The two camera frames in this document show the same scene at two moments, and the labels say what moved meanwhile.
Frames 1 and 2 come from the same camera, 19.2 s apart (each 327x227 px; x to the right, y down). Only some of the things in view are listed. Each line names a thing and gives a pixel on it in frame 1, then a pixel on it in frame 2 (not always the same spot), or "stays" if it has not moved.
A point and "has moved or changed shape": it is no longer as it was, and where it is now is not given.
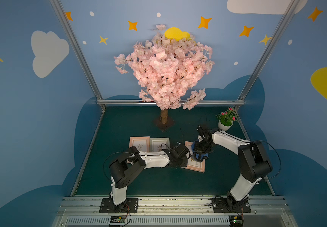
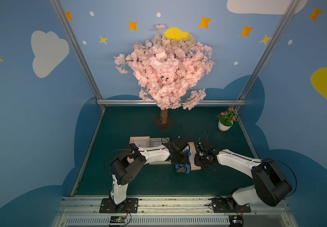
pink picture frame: (195, 166) has moved or changed shape
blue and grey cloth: (199, 155) has moved or changed shape
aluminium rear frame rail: (204, 102) stays
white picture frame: (158, 144) stays
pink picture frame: (142, 143) stays
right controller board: (236, 221) stays
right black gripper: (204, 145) to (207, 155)
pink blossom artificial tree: (166, 69) stays
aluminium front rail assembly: (85, 211) stays
